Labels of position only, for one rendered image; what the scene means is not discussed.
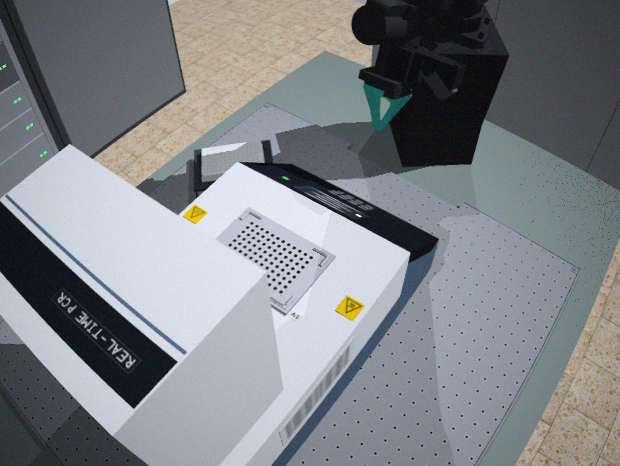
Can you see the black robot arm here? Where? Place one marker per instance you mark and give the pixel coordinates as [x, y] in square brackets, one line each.
[385, 22]

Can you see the grey lab instrument housing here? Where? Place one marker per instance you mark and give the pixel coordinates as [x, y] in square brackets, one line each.
[166, 335]

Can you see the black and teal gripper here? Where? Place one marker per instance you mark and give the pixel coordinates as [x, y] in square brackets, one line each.
[392, 89]

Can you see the white well pcr plate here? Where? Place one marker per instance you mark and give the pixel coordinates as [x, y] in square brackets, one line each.
[218, 160]

